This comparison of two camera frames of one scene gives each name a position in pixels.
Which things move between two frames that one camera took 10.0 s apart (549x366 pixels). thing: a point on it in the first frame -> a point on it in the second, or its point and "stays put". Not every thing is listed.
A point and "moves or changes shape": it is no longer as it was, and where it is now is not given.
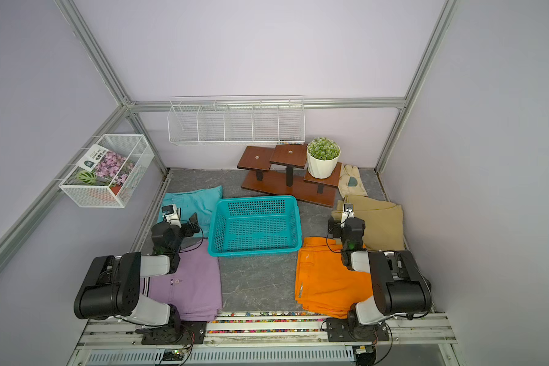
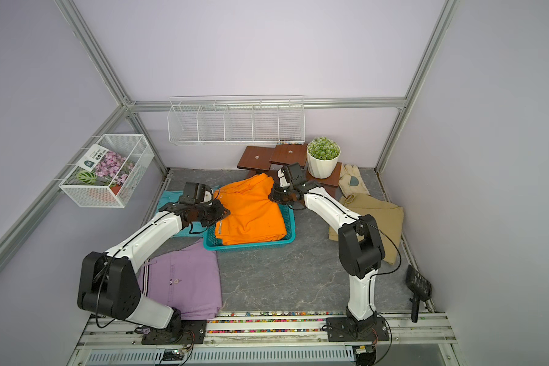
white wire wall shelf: [236, 120] stays put
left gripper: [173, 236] -> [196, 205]
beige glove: [350, 182] stays put
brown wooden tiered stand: [284, 170] stays put
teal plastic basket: [255, 226] moves or changes shape
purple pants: [194, 290] stays put
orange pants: [324, 285] -> [254, 216]
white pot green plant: [322, 155] stays put
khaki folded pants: [383, 221] stays put
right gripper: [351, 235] -> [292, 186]
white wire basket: [111, 169] stays put
